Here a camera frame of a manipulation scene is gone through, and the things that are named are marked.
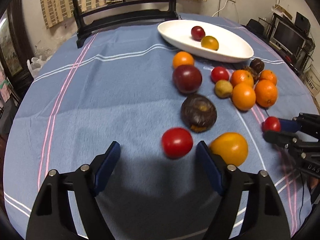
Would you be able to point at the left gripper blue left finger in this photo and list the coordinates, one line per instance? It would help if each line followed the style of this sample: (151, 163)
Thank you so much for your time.
(51, 216)

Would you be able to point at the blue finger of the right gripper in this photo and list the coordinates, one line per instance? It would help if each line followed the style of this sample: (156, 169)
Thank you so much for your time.
(280, 138)
(291, 126)

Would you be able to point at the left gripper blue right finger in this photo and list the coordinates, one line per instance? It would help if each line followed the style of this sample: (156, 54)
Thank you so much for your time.
(265, 217)

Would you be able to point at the red cherry tomato front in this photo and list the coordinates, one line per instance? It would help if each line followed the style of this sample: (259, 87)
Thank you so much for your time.
(271, 124)

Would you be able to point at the red cherry tomato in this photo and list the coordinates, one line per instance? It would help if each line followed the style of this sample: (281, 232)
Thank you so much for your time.
(176, 142)
(271, 124)
(219, 73)

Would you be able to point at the orange tomato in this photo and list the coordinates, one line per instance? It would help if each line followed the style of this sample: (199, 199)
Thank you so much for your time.
(231, 147)

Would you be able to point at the medium orange fruit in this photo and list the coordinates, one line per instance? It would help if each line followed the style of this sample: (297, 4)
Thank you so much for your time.
(243, 96)

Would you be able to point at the small orange hidden fruit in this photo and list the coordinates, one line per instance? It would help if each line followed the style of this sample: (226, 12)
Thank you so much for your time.
(268, 75)

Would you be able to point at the dark passion fruit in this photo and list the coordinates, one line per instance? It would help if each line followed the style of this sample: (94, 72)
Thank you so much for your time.
(257, 65)
(198, 113)
(253, 73)

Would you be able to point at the large orange mandarin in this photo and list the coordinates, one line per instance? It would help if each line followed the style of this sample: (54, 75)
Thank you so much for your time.
(241, 76)

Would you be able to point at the dark passion fruit back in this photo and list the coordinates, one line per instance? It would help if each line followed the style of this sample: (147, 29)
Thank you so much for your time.
(257, 65)

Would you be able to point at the small yellow-green fruit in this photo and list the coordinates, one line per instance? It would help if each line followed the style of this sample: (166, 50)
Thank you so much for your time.
(223, 89)

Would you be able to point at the large dark red plum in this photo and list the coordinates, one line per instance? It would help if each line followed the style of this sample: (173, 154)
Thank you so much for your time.
(187, 79)

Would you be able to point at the yellow-green tomato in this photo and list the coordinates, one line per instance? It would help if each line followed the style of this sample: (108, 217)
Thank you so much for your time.
(210, 42)

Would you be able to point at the small orange fruit back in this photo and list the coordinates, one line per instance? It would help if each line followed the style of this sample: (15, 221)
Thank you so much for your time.
(182, 58)

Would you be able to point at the small dark red plum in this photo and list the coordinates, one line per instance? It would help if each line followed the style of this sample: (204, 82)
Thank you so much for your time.
(197, 33)

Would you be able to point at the person's right hand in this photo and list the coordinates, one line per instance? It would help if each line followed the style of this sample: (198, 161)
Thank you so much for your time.
(314, 190)

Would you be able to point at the white bucket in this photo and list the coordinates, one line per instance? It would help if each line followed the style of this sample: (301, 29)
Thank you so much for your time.
(312, 80)

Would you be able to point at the dark side desk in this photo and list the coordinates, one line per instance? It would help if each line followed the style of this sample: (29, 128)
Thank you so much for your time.
(298, 63)

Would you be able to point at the computer monitor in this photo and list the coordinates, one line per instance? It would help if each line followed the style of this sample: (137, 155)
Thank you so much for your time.
(287, 38)

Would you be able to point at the white oval plate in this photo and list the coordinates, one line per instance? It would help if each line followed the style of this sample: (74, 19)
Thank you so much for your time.
(232, 48)

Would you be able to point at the black hat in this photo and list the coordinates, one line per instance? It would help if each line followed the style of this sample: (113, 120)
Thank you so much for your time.
(255, 27)

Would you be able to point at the black speaker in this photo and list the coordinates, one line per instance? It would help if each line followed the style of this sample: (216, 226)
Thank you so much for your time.
(302, 22)

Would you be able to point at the blue striped tablecloth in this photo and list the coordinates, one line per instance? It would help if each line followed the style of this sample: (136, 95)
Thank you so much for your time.
(118, 87)

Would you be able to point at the white plastic bag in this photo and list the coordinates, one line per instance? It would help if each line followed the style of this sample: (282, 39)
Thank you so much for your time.
(35, 65)

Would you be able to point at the dark framed painting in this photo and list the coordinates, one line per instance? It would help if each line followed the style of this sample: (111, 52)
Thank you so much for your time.
(15, 50)

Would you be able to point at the round embroidered screen stand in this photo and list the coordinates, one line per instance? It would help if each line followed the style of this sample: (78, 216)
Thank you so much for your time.
(86, 30)

